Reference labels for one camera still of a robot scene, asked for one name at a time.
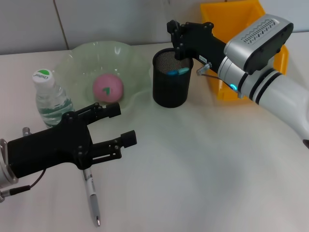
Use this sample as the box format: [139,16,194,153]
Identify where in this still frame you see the pink peach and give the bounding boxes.
[92,73,125,105]

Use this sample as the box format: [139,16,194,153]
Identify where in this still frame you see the green glass fruit plate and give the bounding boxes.
[53,41,152,119]

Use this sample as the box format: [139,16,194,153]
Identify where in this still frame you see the silver ballpoint pen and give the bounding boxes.
[82,168,101,227]

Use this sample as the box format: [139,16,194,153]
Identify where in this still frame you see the yellow plastic storage bin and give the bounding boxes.
[199,0,289,101]

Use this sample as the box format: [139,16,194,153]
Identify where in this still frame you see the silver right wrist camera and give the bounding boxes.
[223,14,295,74]

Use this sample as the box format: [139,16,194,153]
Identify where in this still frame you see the right gripper cable with connector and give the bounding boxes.
[197,61,242,99]

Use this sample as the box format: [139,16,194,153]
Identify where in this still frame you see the blue scissors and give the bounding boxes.
[166,67,190,76]

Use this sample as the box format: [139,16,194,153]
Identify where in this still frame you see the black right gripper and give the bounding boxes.
[166,20,228,73]

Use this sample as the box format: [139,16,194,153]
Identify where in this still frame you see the clear bottle with green label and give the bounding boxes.
[32,69,76,129]

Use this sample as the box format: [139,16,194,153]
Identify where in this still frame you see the black mesh cup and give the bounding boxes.
[152,47,194,108]

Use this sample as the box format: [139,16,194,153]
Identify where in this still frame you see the left gripper cable with connector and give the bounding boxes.
[0,126,48,202]

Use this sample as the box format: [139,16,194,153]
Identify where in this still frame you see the gripper cable with connector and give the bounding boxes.
[0,126,48,202]
[197,61,242,99]

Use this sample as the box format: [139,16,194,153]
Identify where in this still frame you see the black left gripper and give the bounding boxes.
[7,102,122,179]

